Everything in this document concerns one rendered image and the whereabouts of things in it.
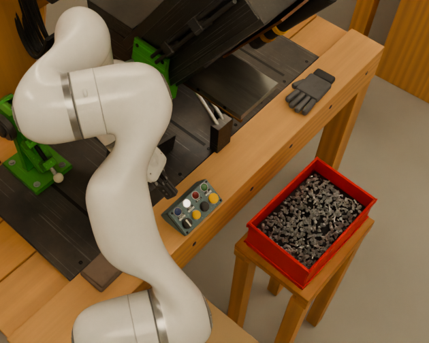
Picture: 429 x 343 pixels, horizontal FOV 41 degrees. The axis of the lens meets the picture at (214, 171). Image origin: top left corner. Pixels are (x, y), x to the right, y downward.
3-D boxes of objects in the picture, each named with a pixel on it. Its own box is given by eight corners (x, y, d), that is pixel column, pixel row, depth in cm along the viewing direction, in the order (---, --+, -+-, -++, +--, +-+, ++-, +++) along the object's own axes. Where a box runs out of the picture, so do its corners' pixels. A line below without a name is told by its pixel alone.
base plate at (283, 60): (318, 60, 196) (319, 56, 194) (71, 283, 146) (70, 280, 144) (225, 5, 211) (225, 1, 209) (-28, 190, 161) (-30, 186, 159)
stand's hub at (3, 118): (21, 141, 146) (13, 122, 140) (11, 149, 145) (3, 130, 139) (3, 126, 149) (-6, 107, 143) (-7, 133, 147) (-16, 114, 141)
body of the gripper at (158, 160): (127, 146, 126) (159, 182, 131) (142, 122, 134) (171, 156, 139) (104, 158, 130) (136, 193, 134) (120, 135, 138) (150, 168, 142)
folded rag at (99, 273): (101, 294, 143) (99, 289, 140) (79, 274, 145) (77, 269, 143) (129, 266, 147) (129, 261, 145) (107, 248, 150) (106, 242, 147)
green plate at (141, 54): (176, 114, 157) (189, 48, 143) (155, 126, 152) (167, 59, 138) (146, 93, 162) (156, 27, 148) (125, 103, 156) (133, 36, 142)
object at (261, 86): (277, 90, 157) (278, 82, 155) (240, 124, 150) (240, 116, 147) (173, 25, 171) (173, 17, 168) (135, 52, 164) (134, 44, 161)
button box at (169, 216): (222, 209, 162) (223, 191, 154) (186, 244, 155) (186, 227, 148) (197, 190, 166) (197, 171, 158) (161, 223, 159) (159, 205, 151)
